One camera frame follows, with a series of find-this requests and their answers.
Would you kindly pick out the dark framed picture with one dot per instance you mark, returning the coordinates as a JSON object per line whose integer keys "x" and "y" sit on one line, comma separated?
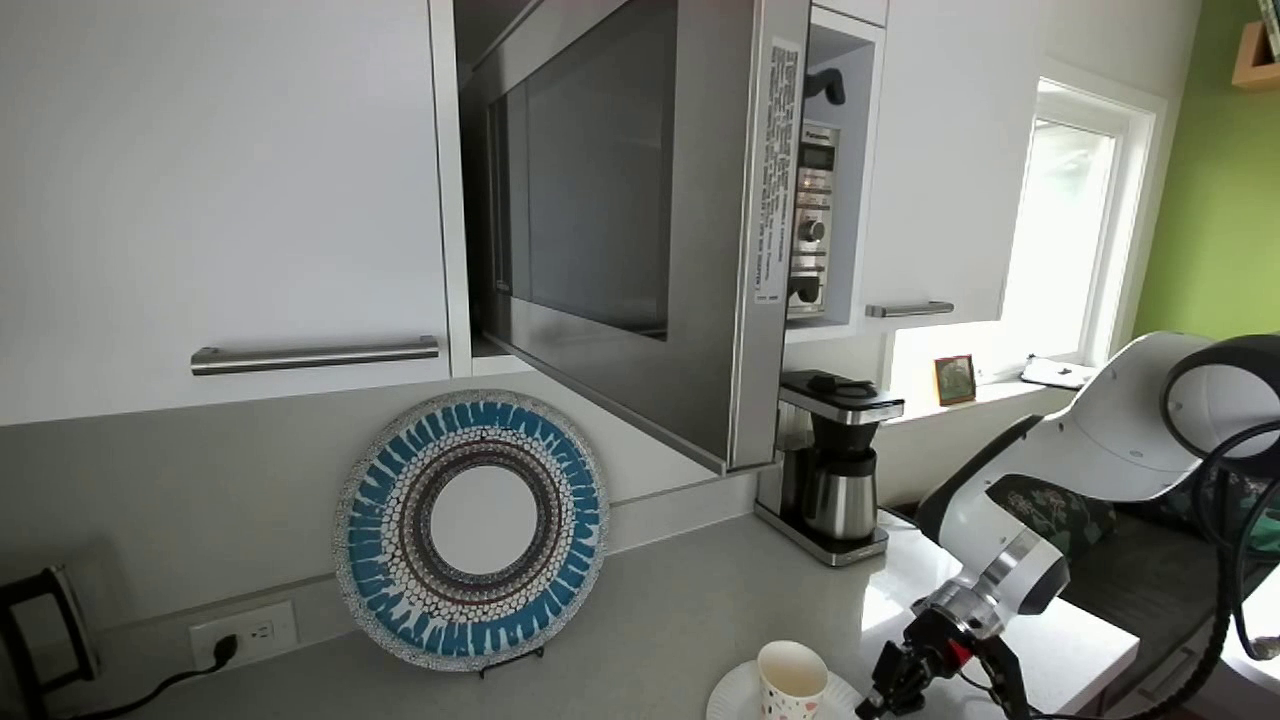
{"x": 953, "y": 383}

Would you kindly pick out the black plate stand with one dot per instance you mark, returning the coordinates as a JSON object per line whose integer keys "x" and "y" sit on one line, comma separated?
{"x": 488, "y": 671}

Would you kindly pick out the black metal stand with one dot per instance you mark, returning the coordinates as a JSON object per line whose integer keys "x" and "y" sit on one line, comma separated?
{"x": 8, "y": 653}

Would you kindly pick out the white wall outlet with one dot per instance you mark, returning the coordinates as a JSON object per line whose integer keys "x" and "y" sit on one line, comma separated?
{"x": 261, "y": 629}

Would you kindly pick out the white paper stack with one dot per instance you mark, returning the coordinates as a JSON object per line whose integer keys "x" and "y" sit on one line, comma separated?
{"x": 1065, "y": 372}

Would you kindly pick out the plain white plate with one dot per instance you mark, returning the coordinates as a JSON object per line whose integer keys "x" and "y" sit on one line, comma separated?
{"x": 734, "y": 702}

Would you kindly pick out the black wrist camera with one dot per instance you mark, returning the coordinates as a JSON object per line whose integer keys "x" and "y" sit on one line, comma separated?
{"x": 1006, "y": 687}

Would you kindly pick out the black steel coffee maker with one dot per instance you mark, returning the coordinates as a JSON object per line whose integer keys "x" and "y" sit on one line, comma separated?
{"x": 841, "y": 493}

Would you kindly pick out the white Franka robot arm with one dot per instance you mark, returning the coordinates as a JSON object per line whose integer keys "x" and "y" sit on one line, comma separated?
{"x": 1123, "y": 440}

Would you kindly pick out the silver microwave oven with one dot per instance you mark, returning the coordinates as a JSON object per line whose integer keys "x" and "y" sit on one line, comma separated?
{"x": 814, "y": 226}

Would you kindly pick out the white framed window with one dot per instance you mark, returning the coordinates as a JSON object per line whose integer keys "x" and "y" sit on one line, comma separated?
{"x": 1065, "y": 226}

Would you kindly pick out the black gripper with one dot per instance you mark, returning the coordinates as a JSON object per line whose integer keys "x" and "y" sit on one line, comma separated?
{"x": 945, "y": 650}

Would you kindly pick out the dark floral cushion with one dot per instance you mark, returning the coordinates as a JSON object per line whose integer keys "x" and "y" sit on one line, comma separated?
{"x": 1065, "y": 523}

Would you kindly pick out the small wooden wall shelf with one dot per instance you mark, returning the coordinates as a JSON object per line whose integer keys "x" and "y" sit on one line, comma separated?
{"x": 1261, "y": 63}

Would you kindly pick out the blue patterned decorative plate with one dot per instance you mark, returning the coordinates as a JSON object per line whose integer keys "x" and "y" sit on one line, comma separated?
{"x": 472, "y": 533}

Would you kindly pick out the white dotted paper cup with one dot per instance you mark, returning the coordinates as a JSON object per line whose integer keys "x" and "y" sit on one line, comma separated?
{"x": 793, "y": 687}

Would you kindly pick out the dark bench seat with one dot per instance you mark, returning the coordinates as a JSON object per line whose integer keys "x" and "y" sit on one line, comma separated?
{"x": 1132, "y": 603}

